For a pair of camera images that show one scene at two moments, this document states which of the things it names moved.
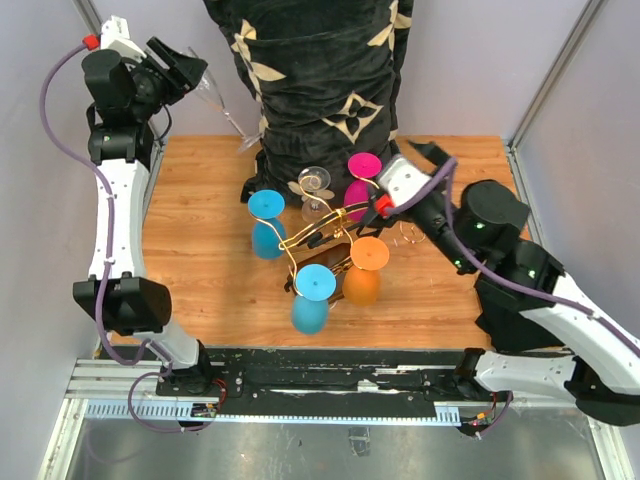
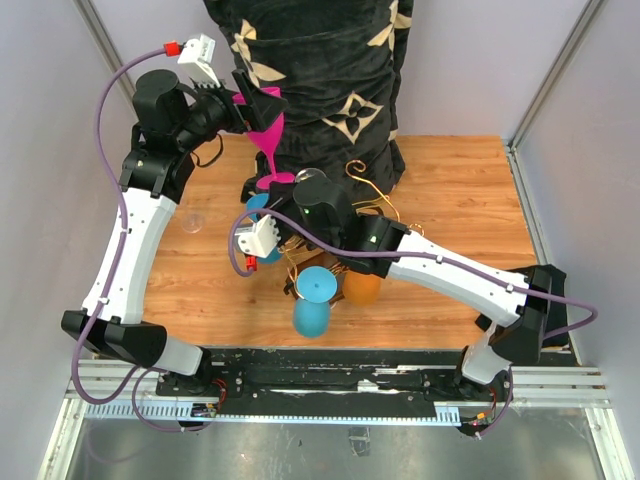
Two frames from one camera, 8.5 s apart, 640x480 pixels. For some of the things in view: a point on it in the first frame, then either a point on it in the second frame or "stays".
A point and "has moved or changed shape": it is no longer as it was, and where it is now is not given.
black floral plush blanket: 325,74 stays
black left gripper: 183,73 -> 261,107
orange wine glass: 362,281 stays
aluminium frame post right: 592,10 stays
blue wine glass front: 315,284 stays
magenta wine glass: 357,193 -> 268,137
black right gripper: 431,152 -> 279,195
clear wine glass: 208,90 has moved or changed shape
